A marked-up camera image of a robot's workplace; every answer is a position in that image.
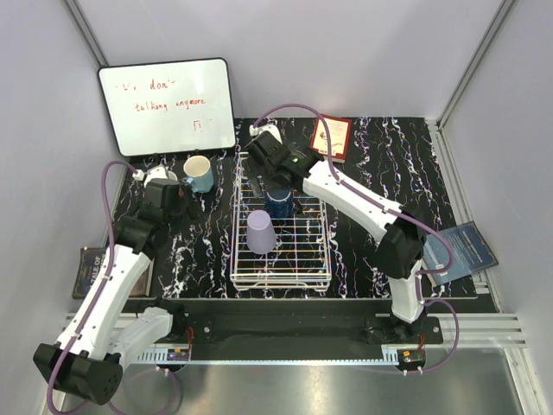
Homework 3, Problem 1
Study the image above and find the dark blue ceramic mug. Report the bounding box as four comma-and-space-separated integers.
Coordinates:
264, 187, 294, 220

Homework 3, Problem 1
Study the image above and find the light blue ceramic mug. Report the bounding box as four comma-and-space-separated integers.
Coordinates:
183, 155, 214, 194

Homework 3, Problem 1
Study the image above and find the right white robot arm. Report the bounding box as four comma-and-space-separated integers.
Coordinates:
245, 128, 427, 343

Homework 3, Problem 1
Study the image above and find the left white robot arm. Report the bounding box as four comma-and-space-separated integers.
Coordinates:
33, 178, 201, 412

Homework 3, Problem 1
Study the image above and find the lavender plastic cup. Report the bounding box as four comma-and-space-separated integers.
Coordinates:
246, 210, 277, 254

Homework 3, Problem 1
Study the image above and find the red and cream book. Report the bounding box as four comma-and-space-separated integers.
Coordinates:
310, 115, 353, 163

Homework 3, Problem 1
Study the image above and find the dark Tale of Two Cities book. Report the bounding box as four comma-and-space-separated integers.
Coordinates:
72, 247, 154, 300

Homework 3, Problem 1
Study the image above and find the white dry-erase board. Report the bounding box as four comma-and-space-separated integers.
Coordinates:
98, 58, 236, 157

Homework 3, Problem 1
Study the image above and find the light blue paperback book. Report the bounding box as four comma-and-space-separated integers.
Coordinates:
426, 269, 462, 287

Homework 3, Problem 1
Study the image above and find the dark blue book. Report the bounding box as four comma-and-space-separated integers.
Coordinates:
423, 221, 499, 279

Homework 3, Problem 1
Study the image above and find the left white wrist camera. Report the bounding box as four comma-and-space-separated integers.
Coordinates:
131, 165, 169, 187

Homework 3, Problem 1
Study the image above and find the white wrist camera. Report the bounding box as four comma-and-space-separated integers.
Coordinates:
249, 124, 283, 144
131, 165, 169, 187

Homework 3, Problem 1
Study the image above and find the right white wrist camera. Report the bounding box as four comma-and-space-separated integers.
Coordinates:
249, 124, 283, 144

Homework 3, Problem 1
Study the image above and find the white wire dish rack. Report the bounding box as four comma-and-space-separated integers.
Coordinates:
230, 152, 332, 292

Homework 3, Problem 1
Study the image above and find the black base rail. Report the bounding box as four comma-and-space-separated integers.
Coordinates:
86, 297, 476, 362

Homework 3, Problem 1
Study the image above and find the white slotted cable duct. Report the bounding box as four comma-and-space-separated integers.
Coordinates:
134, 338, 418, 365

